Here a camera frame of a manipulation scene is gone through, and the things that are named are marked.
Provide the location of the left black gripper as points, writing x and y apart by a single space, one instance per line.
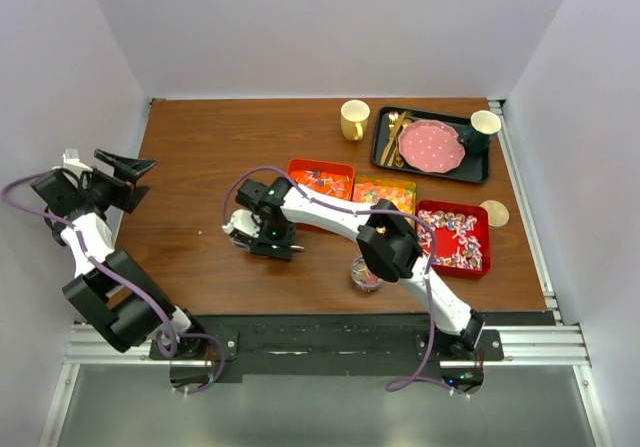
128 196

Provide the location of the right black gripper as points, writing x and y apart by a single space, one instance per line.
263 245

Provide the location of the orange tray of candies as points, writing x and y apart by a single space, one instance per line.
323 177

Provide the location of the clear plastic jar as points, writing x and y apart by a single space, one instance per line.
363 278

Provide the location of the gold tin of gummies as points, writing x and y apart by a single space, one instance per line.
371 190

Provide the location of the red tray of lollipops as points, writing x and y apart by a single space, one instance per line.
462 237

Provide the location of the gold jar lid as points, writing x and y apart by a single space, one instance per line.
498 214

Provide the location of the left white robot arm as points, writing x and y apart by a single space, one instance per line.
110 289

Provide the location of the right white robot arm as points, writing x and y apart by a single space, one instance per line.
386 240

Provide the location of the yellow mug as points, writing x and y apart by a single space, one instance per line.
354 119

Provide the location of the gold fork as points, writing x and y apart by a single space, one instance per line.
393 124

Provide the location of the gold knife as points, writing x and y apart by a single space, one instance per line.
403 115

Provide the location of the pink dotted plate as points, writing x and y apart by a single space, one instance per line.
430 146

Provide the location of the dark green mug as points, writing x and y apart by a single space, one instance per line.
476 135

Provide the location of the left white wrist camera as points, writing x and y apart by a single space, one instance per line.
72 162

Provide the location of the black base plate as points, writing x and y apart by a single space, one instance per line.
386 345

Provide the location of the aluminium frame rail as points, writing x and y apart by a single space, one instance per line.
520 345

